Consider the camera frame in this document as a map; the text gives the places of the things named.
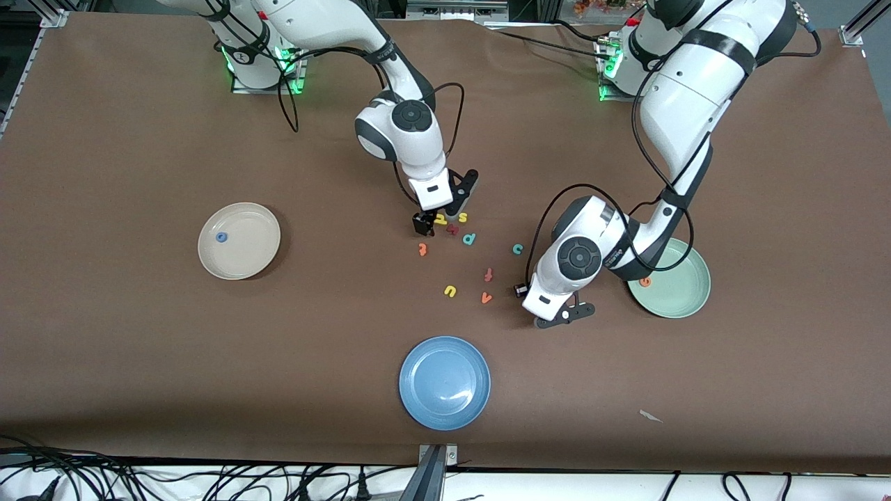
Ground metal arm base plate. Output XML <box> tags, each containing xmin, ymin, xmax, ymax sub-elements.
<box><xmin>599</xmin><ymin>38</ymin><xmax>659</xmax><ymax>104</ymax></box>
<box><xmin>231</xmin><ymin>31</ymin><xmax>308</xmax><ymax>95</ymax></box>

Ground grey metal rail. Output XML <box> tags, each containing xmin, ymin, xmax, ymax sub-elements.
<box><xmin>406</xmin><ymin>0</ymin><xmax>509</xmax><ymax>22</ymax></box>

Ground aluminium frame profile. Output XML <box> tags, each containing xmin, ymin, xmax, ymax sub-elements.
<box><xmin>839</xmin><ymin>0</ymin><xmax>891</xmax><ymax>47</ymax></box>
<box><xmin>0</xmin><ymin>0</ymin><xmax>70</xmax><ymax>140</ymax></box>

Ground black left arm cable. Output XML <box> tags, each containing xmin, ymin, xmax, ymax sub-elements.
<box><xmin>526</xmin><ymin>0</ymin><xmax>822</xmax><ymax>283</ymax></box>

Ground brown paper table cover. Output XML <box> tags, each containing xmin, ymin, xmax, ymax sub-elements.
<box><xmin>0</xmin><ymin>13</ymin><xmax>891</xmax><ymax>475</ymax></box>

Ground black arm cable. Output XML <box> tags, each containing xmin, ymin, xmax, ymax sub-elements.
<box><xmin>209</xmin><ymin>0</ymin><xmax>466</xmax><ymax>208</ymax></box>
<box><xmin>526</xmin><ymin>0</ymin><xmax>822</xmax><ymax>283</ymax></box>

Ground blue round plate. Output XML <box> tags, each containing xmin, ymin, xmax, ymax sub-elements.
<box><xmin>399</xmin><ymin>336</ymin><xmax>491</xmax><ymax>431</ymax></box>

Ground light green round plate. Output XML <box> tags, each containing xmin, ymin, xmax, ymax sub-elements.
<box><xmin>626</xmin><ymin>238</ymin><xmax>711</xmax><ymax>319</ymax></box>

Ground beige brown round plate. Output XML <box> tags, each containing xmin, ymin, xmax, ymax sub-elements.
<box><xmin>198</xmin><ymin>202</ymin><xmax>282</xmax><ymax>280</ymax></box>

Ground black base cable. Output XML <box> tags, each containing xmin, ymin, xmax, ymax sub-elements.
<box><xmin>550</xmin><ymin>19</ymin><xmax>610</xmax><ymax>44</ymax></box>
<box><xmin>484</xmin><ymin>25</ymin><xmax>605</xmax><ymax>59</ymax></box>

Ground orange artificial flowers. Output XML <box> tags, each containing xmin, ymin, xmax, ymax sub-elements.
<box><xmin>574</xmin><ymin>0</ymin><xmax>645</xmax><ymax>16</ymax></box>

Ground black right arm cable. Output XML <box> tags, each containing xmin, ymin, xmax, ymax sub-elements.
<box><xmin>209</xmin><ymin>0</ymin><xmax>466</xmax><ymax>208</ymax></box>

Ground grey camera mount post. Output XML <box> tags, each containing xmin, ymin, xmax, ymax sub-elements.
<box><xmin>400</xmin><ymin>444</ymin><xmax>459</xmax><ymax>501</ymax></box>

